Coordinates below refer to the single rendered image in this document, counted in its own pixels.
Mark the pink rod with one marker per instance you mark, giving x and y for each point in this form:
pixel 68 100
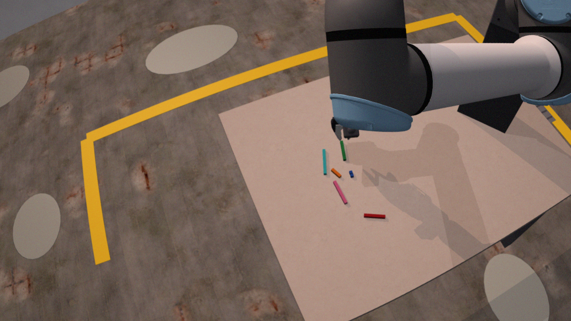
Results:
pixel 340 192

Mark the orange rod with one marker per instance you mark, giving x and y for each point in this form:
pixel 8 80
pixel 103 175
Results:
pixel 336 173

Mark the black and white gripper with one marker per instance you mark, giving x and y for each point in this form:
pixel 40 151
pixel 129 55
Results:
pixel 336 128

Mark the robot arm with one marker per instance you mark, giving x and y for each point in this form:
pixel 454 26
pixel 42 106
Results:
pixel 378 80

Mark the red rod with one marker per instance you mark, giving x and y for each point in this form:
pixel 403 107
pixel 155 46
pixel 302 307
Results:
pixel 374 216

